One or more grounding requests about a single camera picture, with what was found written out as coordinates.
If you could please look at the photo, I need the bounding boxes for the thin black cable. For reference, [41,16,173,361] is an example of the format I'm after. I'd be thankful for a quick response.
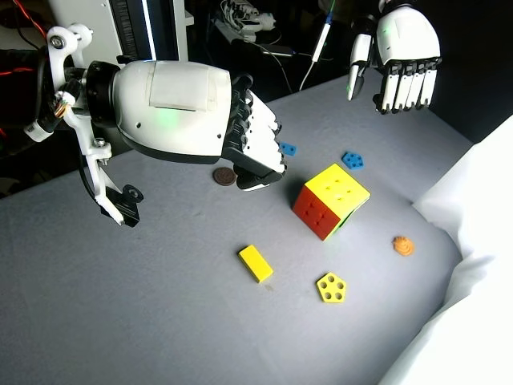
[240,38,294,95]

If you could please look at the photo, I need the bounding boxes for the white tube with blue connector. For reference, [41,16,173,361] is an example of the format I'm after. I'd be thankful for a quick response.
[298,14,333,92]

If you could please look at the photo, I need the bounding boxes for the grey table cloth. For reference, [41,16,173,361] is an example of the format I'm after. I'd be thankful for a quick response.
[0,67,474,385]

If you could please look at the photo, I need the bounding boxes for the yellow pentagon block with holes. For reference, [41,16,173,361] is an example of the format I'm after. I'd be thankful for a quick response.
[315,272,348,304]

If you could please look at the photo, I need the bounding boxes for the white sheet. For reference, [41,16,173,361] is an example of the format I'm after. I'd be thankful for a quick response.
[378,114,513,385]

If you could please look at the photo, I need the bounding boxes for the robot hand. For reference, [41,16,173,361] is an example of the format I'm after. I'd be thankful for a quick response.
[111,59,288,192]
[346,0,443,116]

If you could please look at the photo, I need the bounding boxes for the yellow rectangular block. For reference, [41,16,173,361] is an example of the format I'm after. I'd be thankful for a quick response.
[237,244,275,284]

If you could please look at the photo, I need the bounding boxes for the white device with wires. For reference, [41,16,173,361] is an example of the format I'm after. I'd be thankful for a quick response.
[214,0,277,43]

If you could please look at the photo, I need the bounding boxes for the white cabinet with light strip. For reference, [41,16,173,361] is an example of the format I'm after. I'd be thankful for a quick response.
[50,0,196,65]

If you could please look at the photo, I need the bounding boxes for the blue pentagon block with holes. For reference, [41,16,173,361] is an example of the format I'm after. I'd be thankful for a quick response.
[341,151,366,171]

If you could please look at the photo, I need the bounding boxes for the orange swirl toy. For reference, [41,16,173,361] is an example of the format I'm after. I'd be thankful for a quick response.
[392,236,415,257]

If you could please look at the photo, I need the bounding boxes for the Rubik's cube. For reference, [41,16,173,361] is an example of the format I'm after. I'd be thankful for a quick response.
[291,162,372,242]

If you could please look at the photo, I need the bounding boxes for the flat black device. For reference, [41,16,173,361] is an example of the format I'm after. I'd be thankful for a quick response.
[256,42,297,58]

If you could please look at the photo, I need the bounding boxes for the brown round disc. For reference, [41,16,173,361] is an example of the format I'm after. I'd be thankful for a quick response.
[212,166,237,186]

